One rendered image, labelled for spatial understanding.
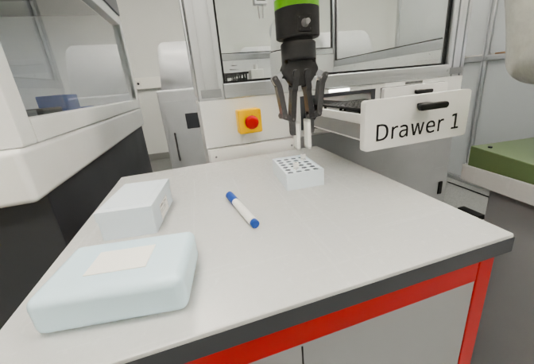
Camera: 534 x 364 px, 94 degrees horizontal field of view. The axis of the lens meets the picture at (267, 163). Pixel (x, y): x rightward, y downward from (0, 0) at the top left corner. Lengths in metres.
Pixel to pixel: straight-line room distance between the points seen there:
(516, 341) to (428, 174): 0.64
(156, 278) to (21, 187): 0.41
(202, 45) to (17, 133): 0.46
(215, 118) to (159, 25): 3.42
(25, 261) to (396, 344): 0.76
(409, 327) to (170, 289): 0.33
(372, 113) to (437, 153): 0.74
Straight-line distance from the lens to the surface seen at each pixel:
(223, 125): 0.80
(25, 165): 0.64
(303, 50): 0.56
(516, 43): 0.82
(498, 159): 0.70
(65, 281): 0.35
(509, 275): 0.82
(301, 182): 0.54
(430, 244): 0.41
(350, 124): 0.65
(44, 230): 0.76
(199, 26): 0.81
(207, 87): 0.79
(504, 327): 0.90
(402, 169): 1.18
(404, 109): 0.64
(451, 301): 0.49
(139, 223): 0.47
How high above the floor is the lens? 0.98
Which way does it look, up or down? 18 degrees down
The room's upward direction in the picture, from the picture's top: 5 degrees counter-clockwise
